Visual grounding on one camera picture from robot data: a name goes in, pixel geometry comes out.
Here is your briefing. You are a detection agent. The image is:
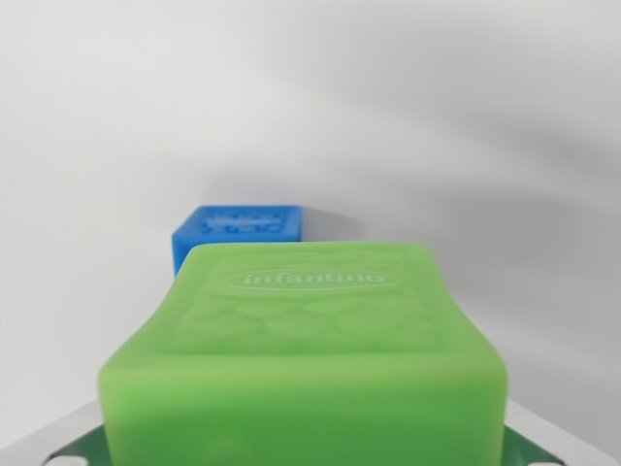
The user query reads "gripper right finger with black rubber pad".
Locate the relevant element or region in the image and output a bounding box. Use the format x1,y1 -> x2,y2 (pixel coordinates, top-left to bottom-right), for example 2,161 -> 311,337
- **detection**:
506,397 -> 616,466

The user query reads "gripper left finger with black rubber pad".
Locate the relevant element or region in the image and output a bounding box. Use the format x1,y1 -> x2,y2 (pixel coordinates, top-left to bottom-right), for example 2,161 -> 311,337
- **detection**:
0,399 -> 113,466

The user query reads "green soft toy cube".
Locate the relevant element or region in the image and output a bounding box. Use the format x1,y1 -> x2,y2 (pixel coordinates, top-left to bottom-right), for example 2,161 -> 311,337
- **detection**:
95,241 -> 510,466

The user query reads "blue soft toy cube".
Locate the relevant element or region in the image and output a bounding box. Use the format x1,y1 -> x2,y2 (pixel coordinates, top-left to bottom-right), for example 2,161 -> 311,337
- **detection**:
171,204 -> 305,279

